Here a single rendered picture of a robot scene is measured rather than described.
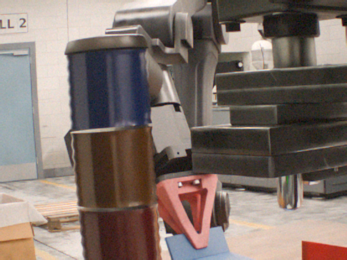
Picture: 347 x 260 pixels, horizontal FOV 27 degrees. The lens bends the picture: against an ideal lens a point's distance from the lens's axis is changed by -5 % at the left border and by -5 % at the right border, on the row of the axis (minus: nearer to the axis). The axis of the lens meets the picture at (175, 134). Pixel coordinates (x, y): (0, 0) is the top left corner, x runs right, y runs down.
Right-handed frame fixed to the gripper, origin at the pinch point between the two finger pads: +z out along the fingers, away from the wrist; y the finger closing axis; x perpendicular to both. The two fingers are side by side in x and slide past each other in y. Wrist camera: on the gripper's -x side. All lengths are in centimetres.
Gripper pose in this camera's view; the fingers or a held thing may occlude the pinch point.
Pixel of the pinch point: (197, 241)
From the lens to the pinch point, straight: 78.5
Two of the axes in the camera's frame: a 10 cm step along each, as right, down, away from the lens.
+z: 3.0, 9.0, -3.0
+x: 8.4, -1.0, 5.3
